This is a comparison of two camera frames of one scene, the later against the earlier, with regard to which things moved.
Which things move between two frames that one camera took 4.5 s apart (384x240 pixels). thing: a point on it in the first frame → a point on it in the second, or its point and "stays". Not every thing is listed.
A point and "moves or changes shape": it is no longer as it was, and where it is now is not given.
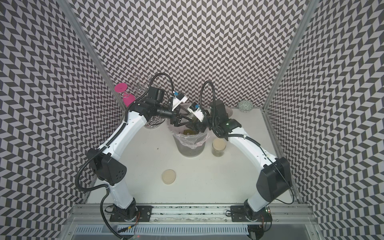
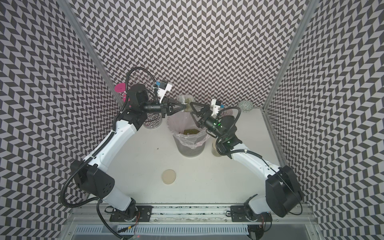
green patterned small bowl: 245,106 stays
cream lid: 168,176 stays
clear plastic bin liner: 189,140 stays
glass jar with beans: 195,123 moves or changes shape
